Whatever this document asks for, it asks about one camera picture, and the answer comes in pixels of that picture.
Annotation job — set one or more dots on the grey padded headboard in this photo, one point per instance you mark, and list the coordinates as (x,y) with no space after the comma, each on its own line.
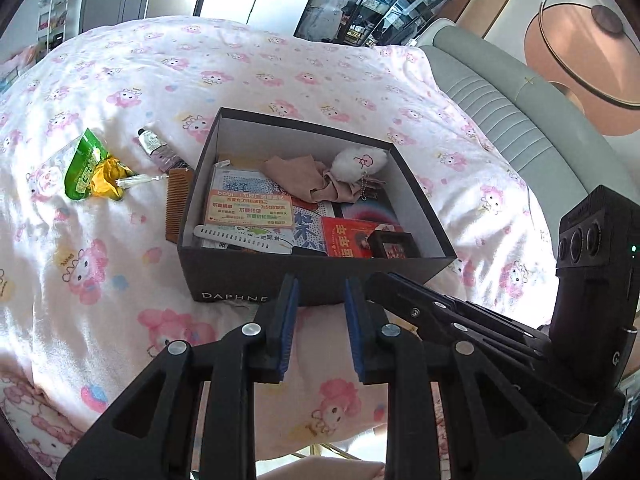
(500,110)

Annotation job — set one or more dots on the small black box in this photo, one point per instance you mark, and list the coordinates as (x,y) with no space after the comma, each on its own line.
(395,247)

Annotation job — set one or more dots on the beige cloth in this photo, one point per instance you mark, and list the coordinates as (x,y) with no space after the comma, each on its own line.
(295,172)

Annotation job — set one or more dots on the wooden comb with tassel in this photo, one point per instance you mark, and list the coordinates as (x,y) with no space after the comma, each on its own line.
(180,205)

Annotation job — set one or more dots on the red booklet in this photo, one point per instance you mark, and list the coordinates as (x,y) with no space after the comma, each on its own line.
(345,232)

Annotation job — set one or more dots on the pink cat print bedsheet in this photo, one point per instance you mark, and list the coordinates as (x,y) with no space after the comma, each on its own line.
(35,425)

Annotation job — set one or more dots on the dark picture card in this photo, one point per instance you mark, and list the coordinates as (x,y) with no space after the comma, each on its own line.
(370,207)

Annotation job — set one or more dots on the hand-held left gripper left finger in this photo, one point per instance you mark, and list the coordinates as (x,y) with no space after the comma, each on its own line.
(287,330)

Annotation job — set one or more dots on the orange printed card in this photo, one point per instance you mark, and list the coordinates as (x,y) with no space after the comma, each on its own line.
(240,207)

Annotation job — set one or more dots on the round pink wall decoration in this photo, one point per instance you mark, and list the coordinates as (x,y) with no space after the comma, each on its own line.
(565,45)

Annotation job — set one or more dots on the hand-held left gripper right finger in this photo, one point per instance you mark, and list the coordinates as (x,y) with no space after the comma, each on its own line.
(355,325)

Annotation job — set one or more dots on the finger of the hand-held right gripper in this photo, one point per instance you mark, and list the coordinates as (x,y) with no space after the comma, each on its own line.
(425,317)
(475,310)

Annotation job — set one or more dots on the black shoebox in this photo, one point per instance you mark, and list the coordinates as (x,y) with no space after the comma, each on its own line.
(235,285)

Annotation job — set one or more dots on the pink printed blanket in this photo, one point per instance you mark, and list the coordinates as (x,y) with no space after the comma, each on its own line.
(300,60)

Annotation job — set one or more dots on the dark glass cabinet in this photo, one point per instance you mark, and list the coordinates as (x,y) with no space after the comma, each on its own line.
(320,15)

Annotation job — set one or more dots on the hand cream tube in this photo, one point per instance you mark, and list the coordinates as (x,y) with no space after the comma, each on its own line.
(152,142)

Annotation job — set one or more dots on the white shelf rack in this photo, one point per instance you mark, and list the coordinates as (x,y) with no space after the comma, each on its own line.
(55,10)

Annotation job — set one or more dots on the green and yellow snack packet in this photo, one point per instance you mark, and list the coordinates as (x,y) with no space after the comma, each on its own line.
(85,165)

